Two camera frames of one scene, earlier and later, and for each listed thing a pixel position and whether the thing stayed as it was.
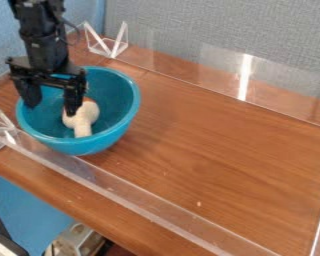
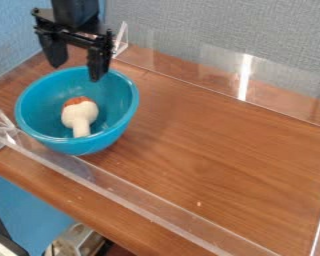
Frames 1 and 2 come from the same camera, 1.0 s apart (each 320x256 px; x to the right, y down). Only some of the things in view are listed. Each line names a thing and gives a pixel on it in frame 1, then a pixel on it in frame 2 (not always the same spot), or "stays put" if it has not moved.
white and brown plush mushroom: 84,117 stays put
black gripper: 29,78 → 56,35
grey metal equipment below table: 79,241 stays put
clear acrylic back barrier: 273,68 stays put
